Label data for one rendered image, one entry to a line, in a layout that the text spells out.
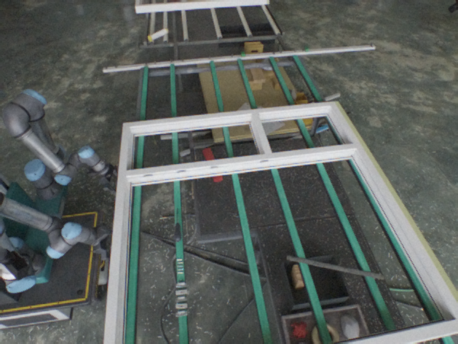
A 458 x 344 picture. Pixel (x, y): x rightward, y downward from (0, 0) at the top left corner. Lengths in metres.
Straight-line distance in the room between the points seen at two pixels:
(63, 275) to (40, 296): 0.17
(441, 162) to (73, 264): 3.42
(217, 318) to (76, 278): 0.98
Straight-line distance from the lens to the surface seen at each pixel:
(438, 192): 3.39
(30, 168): 2.04
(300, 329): 1.68
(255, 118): 2.03
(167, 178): 1.78
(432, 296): 1.68
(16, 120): 1.75
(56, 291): 2.29
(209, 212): 1.95
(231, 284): 2.37
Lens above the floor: 2.23
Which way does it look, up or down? 50 degrees down
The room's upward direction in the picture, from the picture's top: straight up
